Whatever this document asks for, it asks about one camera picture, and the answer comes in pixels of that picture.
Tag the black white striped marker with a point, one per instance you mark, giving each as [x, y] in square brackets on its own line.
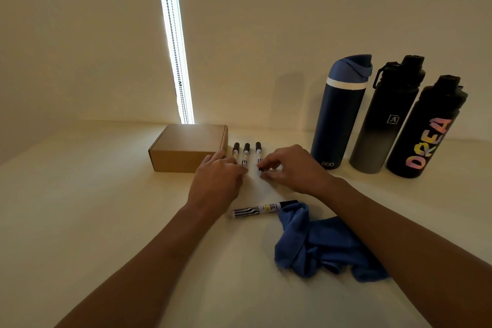
[261, 208]
[235, 148]
[246, 151]

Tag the person's left hand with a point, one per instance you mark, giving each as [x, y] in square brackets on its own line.
[215, 189]

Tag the black grey gradient bottle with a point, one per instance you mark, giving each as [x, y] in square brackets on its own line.
[384, 124]

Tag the blue cloth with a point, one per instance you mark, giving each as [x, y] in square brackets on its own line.
[323, 243]

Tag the person's right forearm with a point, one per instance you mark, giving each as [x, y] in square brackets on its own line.
[415, 254]

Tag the brown paper box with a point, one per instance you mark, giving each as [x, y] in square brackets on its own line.
[184, 143]

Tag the barcode label black marker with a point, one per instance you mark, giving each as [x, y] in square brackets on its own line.
[258, 149]

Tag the navy bottle with blue lid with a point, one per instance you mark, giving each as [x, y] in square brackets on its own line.
[338, 124]

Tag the person's left forearm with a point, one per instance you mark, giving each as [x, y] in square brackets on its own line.
[127, 281]

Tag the person's right hand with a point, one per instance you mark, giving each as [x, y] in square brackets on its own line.
[303, 174]

